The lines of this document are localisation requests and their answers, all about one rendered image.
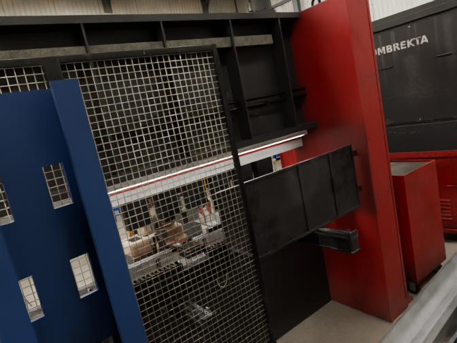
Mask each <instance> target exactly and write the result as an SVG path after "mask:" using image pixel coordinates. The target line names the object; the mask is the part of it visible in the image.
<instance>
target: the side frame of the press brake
mask: <svg viewBox="0 0 457 343"><path fill-rule="evenodd" d="M299 14H300V18H297V19H296V20H293V21H291V22H289V23H288V28H289V33H290V41H291V45H292V52H293V57H294V64H295V69H296V73H297V81H298V85H299V88H303V87H305V90H304V91H299V92H300V94H304V93H307V96H305V97H301V105H302V109H303V117H304V121H305V123H310V122H316V121H317V122H318V126H317V127H314V128H310V129H306V130H307V134H305V135H302V136H301V138H302V142H303V146H300V147H298V148H294V149H292V150H288V151H286V152H282V153H280V161H281V165H282V169H283V168H285V167H288V166H291V165H294V164H296V163H300V162H301V161H305V160H308V159H310V158H313V157H316V156H318V155H321V154H324V153H327V152H330V151H332V150H336V149H338V148H341V147H344V146H347V145H349V144H351V145H352V151H354V150H356V154H357V155H356V156H355V157H353V158H354V166H355V171H356V179H357V185H358V186H360V185H361V187H362V190H361V191H359V192H358V193H359V198H360V207H359V208H356V209H355V210H352V211H351V212H349V213H347V214H345V215H343V216H341V217H340V218H338V219H336V220H334V221H332V222H330V223H329V224H327V225H325V226H324V227H328V228H332V229H339V230H344V231H346V229H349V230H350V231H351V232H352V231H354V230H355V229H357V230H358V237H357V239H358V247H359V248H360V250H359V251H358V252H356V253H354V254H353V255H352V254H349V253H346V252H340V251H337V250H331V249H328V248H323V247H322V250H323V255H324V262H325V266H326V274H327V278H328V285H329V290H330V294H331V300H333V301H336V302H338V303H340V304H343V305H346V306H349V307H351V308H354V309H357V310H360V311H362V312H365V313H367V314H370V315H373V316H376V317H378V318H381V319H384V320H386V321H389V322H391V323H392V322H393V321H394V320H395V319H396V318H397V317H398V316H400V315H401V314H402V313H403V312H404V311H405V310H406V309H407V308H408V302H407V297H408V295H407V285H406V279H405V270H404V265H403V255H402V249H401V239H400V233H399V224H398V218H397V213H396V203H395V198H394V188H393V182H392V172H391V166H390V157H389V152H388V142H387V136H386V126H385V121H384V111H383V105H382V96H381V90H380V85H379V75H378V69H377V59H376V54H375V44H374V39H373V29H372V23H371V13H370V8H369V0H324V1H322V2H320V3H317V4H315V5H313V6H311V7H309V8H307V9H305V10H303V11H301V12H299Z"/></svg>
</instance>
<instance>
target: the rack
mask: <svg viewBox="0 0 457 343"><path fill-rule="evenodd" d="M49 85H50V88H48V89H41V90H34V91H22V92H15V93H4V94H0V179H1V182H2V185H3V189H4V191H5V195H6V197H7V202H8V204H9V207H10V210H11V213H12V217H13V219H14V221H12V222H9V223H5V224H2V225H0V343H100V342H102V341H103V340H105V339H106V338H108V337H111V340H112V343H148V341H147V338H146V333H145V330H144V328H143V323H142V319H141V315H140V312H139V308H138V305H137V300H136V297H135V292H134V290H133V285H132V282H131V277H130V274H129V270H128V267H127V264H126V259H125V256H124V251H123V249H122V244H121V241H120V236H119V233H118V229H117V226H116V222H115V218H114V213H113V211H112V206H111V203H110V200H109V195H108V192H107V188H106V185H105V181H104V177H103V173H102V170H101V165H100V162H99V158H98V154H97V150H96V147H95V143H94V140H93V136H92V132H91V129H90V125H89V121H88V117H87V114H86V109H85V106H84V102H83V98H82V94H81V91H80V86H79V84H78V79H77V78H75V79H67V80H53V81H49ZM57 163H61V165H62V168H63V172H64V175H65V179H66V182H67V186H68V189H69V194H70V196H71V200H72V203H69V204H67V205H63V206H60V207H57V208H54V206H53V204H52V200H51V197H50V193H49V190H48V186H47V183H46V179H45V176H44V172H43V169H42V167H45V166H49V165H54V164H57ZM84 254H87V256H88V260H89V263H90V268H91V270H92V274H93V278H94V280H95V284H96V289H95V290H93V291H91V292H89V293H87V294H85V295H82V296H80V294H79V292H78V288H77V284H76V282H75V278H74V275H73V271H72V268H71V264H70V261H69V260H71V259H74V258H76V257H79V256H81V255H84ZM29 276H31V277H32V280H33V284H34V286H35V290H36V293H37V296H38V299H39V302H40V306H41V309H42V312H43V315H41V316H39V317H37V318H35V319H33V320H31V319H30V317H29V313H28V310H27V307H26V304H25V302H24V298H23V296H22V292H21V289H20V285H19V283H18V281H19V280H22V279H25V278H27V277H29Z"/></svg>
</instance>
